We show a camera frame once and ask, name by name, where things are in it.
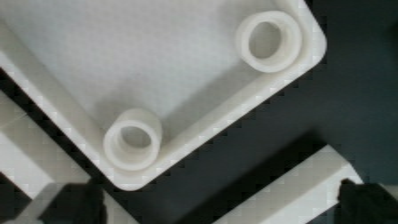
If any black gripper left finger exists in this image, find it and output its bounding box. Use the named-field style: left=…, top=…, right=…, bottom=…
left=38, top=183, right=106, bottom=224

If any white desk top panel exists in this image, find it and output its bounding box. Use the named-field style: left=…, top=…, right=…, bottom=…
left=0, top=0, right=326, bottom=191

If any white L-shaped fence frame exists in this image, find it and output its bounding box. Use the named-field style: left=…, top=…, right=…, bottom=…
left=0, top=92, right=363, bottom=224

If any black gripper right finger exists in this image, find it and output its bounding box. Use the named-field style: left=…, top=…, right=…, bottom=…
left=333, top=179, right=398, bottom=224

